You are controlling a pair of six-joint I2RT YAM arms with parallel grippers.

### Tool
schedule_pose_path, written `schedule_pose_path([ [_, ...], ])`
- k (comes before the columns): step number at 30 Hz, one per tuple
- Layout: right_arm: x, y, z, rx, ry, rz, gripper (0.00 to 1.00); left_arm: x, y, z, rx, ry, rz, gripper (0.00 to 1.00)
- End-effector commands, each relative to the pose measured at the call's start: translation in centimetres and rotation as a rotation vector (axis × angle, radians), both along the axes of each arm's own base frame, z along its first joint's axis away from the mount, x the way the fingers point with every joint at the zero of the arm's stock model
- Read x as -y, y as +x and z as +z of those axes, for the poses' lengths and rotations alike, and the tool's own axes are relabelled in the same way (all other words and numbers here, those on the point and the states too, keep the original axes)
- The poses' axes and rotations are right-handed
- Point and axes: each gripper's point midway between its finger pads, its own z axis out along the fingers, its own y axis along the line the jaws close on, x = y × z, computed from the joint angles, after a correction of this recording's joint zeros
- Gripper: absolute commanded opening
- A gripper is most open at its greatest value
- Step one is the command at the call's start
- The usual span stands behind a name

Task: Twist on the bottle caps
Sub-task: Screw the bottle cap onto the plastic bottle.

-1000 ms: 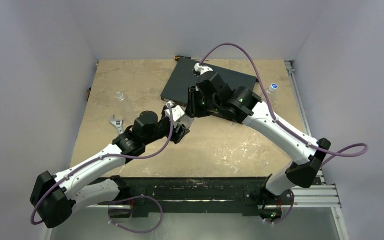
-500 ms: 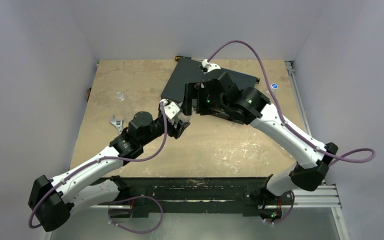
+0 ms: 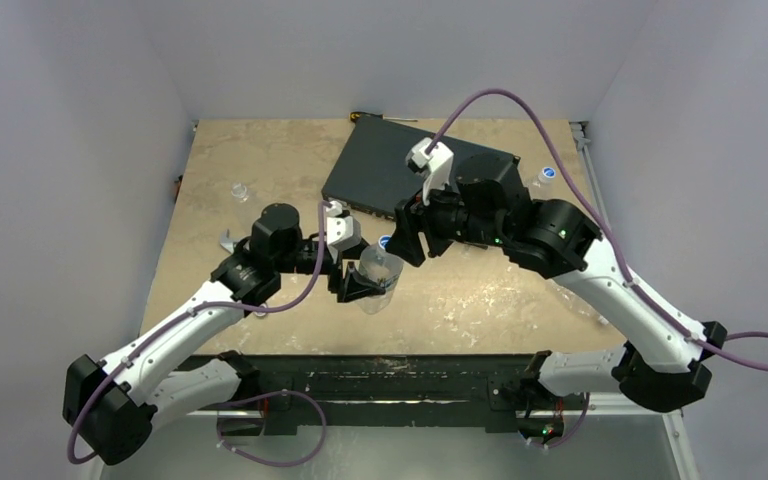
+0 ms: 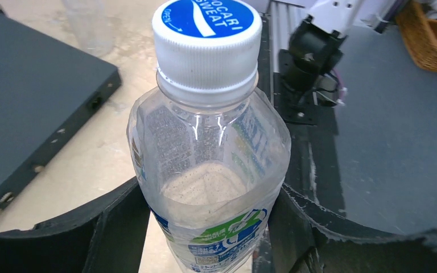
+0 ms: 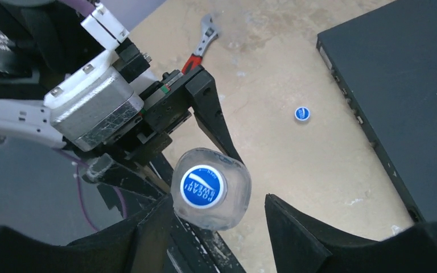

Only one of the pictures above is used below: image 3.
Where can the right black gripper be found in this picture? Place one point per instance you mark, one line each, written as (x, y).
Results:
(417, 229)

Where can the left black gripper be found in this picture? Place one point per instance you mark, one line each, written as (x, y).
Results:
(351, 284)

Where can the clear plastic bottle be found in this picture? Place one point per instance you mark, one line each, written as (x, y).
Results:
(243, 196)
(385, 269)
(538, 190)
(578, 306)

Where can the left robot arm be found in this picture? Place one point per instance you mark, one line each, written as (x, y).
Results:
(113, 404)

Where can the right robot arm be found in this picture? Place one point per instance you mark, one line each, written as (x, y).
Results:
(483, 201)

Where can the black flat electronics box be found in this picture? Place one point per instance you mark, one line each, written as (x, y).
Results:
(370, 174)

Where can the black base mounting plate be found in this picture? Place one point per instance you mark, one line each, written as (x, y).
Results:
(497, 393)

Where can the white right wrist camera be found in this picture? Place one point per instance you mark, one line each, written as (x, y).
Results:
(434, 166)

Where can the red handled adjustable wrench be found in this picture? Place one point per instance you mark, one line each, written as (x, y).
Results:
(227, 242)

